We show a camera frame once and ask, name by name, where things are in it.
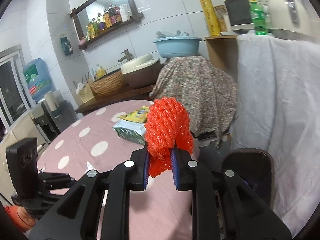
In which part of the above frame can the green white carton box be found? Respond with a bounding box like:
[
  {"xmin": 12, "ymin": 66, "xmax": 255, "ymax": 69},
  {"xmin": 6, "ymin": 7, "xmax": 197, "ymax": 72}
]
[{"xmin": 113, "ymin": 119, "xmax": 146, "ymax": 145}]

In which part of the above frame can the yellow chips bag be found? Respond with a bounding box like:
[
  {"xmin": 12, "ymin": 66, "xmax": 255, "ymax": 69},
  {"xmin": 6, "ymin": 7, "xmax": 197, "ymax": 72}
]
[{"xmin": 119, "ymin": 106, "xmax": 150, "ymax": 124}]

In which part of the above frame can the red foam fruit net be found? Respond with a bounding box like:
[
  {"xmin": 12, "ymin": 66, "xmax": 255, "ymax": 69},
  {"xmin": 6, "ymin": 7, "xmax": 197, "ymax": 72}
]
[{"xmin": 144, "ymin": 97, "xmax": 194, "ymax": 178}]

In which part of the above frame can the dark brown trash bin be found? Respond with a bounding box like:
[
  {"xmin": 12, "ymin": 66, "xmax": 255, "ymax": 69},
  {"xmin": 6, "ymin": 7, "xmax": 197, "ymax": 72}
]
[{"xmin": 217, "ymin": 147, "xmax": 275, "ymax": 240}]

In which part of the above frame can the person's left hand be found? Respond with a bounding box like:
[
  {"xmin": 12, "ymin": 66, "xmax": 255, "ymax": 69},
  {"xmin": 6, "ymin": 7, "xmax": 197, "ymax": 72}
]
[{"xmin": 4, "ymin": 205, "xmax": 36, "ymax": 233}]

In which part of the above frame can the pink polka dot tablecloth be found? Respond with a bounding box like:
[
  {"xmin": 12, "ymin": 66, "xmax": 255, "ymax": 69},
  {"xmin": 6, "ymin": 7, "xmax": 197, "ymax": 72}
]
[{"xmin": 37, "ymin": 100, "xmax": 192, "ymax": 239}]

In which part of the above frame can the water dispenser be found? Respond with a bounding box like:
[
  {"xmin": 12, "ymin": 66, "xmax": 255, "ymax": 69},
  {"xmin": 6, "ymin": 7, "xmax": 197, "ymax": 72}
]
[{"xmin": 30, "ymin": 90, "xmax": 78, "ymax": 141}]

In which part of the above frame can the kraft paper tissue bag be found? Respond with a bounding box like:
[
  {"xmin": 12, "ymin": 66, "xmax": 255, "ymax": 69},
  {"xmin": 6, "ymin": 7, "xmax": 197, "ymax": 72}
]
[{"xmin": 73, "ymin": 79, "xmax": 95, "ymax": 103}]

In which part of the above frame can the blue water jug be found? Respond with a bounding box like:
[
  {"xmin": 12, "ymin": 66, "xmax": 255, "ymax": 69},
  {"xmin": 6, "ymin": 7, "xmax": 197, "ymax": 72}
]
[{"xmin": 23, "ymin": 59, "xmax": 53, "ymax": 102}]

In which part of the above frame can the white sheet cover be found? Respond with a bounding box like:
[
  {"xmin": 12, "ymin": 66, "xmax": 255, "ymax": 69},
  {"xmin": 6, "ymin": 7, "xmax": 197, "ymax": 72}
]
[{"xmin": 232, "ymin": 32, "xmax": 319, "ymax": 239}]

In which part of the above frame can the paisley patterned cloth cover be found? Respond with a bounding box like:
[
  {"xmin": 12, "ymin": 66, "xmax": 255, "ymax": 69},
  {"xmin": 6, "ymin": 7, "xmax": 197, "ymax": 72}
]
[{"xmin": 149, "ymin": 56, "xmax": 238, "ymax": 147}]

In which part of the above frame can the wicker basket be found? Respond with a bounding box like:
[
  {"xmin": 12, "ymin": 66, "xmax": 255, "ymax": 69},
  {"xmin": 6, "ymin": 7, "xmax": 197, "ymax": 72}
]
[{"xmin": 90, "ymin": 70, "xmax": 126, "ymax": 96}]

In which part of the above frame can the yellow soap dispenser bottle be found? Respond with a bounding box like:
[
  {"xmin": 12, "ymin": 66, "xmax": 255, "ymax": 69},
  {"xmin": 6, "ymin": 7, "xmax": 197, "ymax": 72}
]
[{"xmin": 96, "ymin": 64, "xmax": 107, "ymax": 79}]

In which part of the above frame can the wooden counter top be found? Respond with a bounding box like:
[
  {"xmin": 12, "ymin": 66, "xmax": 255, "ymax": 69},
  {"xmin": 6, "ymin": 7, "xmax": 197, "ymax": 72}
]
[{"xmin": 75, "ymin": 85, "xmax": 154, "ymax": 115}]

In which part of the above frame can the brown white sink bowl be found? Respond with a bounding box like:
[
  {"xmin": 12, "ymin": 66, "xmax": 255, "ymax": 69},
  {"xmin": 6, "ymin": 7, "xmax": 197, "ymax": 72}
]
[{"xmin": 120, "ymin": 54, "xmax": 163, "ymax": 89}]

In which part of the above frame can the metal faucet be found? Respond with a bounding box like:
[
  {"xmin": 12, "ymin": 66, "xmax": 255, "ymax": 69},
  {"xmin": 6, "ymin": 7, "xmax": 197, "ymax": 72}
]
[{"xmin": 118, "ymin": 49, "xmax": 133, "ymax": 63}]

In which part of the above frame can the light blue plastic basin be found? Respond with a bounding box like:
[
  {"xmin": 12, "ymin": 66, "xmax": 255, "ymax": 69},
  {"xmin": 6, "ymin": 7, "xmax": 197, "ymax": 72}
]
[{"xmin": 154, "ymin": 36, "xmax": 202, "ymax": 59}]

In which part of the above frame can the yellow cling wrap roll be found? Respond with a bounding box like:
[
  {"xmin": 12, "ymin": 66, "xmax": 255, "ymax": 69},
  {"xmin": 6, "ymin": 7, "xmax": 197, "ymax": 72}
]
[{"xmin": 200, "ymin": 0, "xmax": 220, "ymax": 36}]

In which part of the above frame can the green soda bottle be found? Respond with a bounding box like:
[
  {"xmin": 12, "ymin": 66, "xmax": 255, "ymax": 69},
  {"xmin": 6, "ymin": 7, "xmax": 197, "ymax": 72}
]
[{"xmin": 249, "ymin": 0, "xmax": 268, "ymax": 35}]

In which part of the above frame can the wooden framed mirror shelf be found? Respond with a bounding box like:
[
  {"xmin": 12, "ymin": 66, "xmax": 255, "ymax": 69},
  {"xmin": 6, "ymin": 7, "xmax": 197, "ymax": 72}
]
[{"xmin": 70, "ymin": 0, "xmax": 143, "ymax": 50}]

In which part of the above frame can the white electric kettle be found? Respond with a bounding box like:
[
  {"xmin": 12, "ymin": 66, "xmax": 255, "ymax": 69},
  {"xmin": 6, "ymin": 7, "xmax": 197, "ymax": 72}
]
[{"xmin": 268, "ymin": 0, "xmax": 313, "ymax": 41}]

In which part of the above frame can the white microwave oven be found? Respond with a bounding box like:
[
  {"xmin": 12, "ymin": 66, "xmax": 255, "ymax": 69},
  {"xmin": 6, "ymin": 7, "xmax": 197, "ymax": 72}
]
[{"xmin": 224, "ymin": 0, "xmax": 271, "ymax": 31}]

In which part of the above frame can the window frame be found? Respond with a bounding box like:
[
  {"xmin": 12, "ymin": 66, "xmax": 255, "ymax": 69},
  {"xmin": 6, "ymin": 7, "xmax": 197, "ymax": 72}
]
[{"xmin": 1, "ymin": 47, "xmax": 34, "ymax": 139}]

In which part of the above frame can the green wall-mounted holder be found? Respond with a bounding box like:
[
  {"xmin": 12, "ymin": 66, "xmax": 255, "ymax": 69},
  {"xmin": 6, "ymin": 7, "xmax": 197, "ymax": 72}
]
[{"xmin": 60, "ymin": 37, "xmax": 73, "ymax": 56}]

